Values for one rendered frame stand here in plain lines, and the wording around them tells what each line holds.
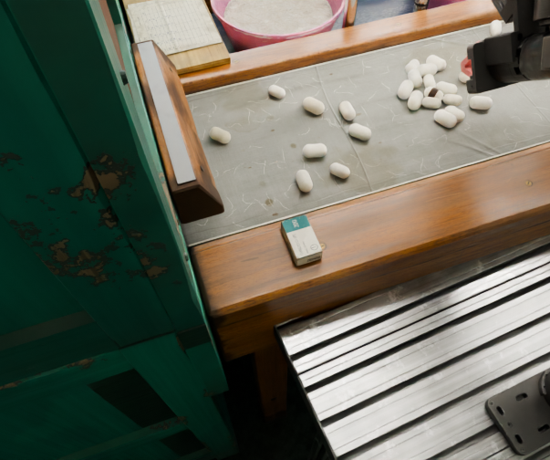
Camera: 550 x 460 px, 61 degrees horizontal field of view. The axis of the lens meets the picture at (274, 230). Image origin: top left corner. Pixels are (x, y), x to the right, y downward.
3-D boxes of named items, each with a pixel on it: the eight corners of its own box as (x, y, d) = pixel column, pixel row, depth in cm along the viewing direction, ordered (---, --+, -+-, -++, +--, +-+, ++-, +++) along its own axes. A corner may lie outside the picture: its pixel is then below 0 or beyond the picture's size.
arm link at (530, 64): (515, 24, 58) (560, 14, 51) (554, 23, 59) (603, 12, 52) (511, 82, 60) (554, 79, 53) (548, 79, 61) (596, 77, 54)
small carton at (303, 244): (322, 258, 60) (323, 251, 58) (295, 266, 59) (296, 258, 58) (305, 222, 63) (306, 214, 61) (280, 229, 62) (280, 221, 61)
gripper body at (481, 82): (463, 46, 64) (501, 38, 57) (527, 29, 65) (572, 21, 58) (468, 94, 66) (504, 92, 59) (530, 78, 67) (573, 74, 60)
